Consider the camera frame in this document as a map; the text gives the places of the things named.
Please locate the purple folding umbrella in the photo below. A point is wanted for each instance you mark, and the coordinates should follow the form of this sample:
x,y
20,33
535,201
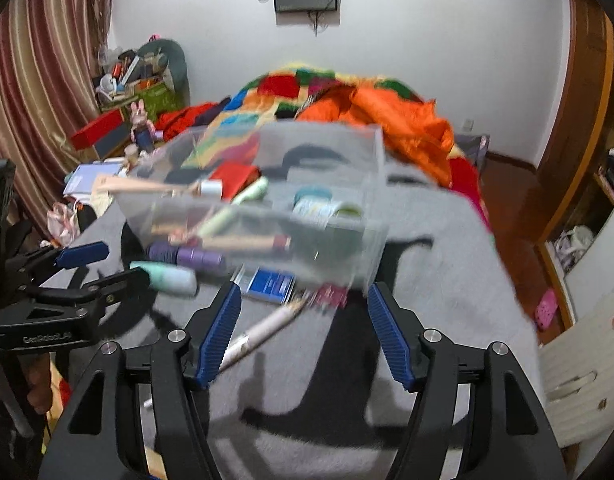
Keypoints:
x,y
197,258

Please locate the slim white cosmetic tube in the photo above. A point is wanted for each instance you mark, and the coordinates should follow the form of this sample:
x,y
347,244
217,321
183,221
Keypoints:
x,y
267,332

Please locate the light green tube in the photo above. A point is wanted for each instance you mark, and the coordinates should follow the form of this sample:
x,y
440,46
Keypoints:
x,y
249,192

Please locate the white mug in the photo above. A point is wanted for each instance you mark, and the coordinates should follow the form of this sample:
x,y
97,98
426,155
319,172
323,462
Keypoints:
x,y
107,84

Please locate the striped curtain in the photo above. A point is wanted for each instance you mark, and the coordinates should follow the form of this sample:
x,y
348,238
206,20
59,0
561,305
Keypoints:
x,y
47,85

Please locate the mint green bottle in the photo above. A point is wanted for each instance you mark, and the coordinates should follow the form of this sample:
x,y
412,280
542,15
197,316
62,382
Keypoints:
x,y
172,277

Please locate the beige tube with white cap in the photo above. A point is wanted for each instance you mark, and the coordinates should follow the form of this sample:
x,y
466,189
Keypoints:
x,y
152,187

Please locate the grey blanket with black letters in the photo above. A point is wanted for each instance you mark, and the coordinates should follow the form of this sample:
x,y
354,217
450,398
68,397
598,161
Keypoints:
x,y
462,270

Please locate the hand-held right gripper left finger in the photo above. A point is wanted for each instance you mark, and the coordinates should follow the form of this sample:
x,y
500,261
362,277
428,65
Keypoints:
x,y
219,335

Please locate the long red box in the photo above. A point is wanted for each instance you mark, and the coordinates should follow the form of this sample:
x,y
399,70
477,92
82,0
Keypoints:
x,y
94,130

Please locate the blue card box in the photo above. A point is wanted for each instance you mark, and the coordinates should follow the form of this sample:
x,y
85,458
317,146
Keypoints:
x,y
269,285

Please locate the white cabinet panel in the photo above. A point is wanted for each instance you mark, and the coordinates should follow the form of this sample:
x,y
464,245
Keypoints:
x,y
607,270

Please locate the green glass bottle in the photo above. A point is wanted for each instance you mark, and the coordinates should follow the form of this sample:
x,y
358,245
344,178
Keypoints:
x,y
337,225

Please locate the pink cartoon packet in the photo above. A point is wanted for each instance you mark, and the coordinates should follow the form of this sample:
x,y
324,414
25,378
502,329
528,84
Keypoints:
x,y
332,296

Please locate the beige tube with pink cap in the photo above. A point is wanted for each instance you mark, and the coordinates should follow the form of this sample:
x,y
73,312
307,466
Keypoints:
x,y
252,244

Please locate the pink bunny toy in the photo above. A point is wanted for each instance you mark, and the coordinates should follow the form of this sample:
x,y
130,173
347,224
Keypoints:
x,y
141,120

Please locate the clear plastic storage box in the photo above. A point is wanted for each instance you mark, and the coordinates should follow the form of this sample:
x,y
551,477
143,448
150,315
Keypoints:
x,y
337,160

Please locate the white notebook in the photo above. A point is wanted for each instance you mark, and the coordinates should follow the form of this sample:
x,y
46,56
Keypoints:
x,y
84,177

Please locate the wooden shelf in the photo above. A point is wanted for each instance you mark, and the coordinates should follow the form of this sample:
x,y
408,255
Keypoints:
x,y
609,185

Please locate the white handbag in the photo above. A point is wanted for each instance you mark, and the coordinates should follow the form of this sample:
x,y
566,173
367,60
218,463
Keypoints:
x,y
577,240

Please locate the red garment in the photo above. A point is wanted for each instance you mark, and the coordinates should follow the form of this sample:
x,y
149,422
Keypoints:
x,y
187,117

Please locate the pink plastic bag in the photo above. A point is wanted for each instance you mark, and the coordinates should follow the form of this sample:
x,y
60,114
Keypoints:
x,y
62,220

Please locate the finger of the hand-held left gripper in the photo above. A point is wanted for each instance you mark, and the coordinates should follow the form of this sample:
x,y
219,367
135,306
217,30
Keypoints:
x,y
82,255
112,290

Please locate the dark blue box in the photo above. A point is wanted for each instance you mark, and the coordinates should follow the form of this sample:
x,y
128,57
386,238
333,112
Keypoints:
x,y
112,142

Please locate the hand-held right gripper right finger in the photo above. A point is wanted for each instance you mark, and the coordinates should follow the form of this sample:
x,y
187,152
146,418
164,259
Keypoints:
x,y
389,335

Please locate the grey purple backpack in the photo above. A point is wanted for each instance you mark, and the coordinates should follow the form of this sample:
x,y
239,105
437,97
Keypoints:
x,y
472,142

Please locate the orange puffer jacket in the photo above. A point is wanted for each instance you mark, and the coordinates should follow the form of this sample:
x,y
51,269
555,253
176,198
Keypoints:
x,y
387,115

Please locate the wall socket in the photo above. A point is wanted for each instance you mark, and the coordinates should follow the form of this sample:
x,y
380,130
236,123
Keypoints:
x,y
469,124

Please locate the wooden door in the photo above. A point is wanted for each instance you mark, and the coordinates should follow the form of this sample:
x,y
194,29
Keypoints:
x,y
587,110

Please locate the red paper box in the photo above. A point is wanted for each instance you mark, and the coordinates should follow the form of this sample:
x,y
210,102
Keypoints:
x,y
232,177

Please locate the green gift box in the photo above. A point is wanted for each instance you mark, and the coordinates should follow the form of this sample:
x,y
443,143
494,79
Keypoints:
x,y
159,97

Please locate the person's left hand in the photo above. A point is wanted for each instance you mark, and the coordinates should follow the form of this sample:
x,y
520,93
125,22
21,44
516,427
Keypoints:
x,y
39,380

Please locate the colourful patchwork quilt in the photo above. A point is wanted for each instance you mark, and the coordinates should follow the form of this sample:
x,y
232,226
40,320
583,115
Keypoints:
x,y
287,85

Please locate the pink slipper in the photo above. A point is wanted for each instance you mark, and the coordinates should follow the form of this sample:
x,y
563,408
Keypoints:
x,y
545,310

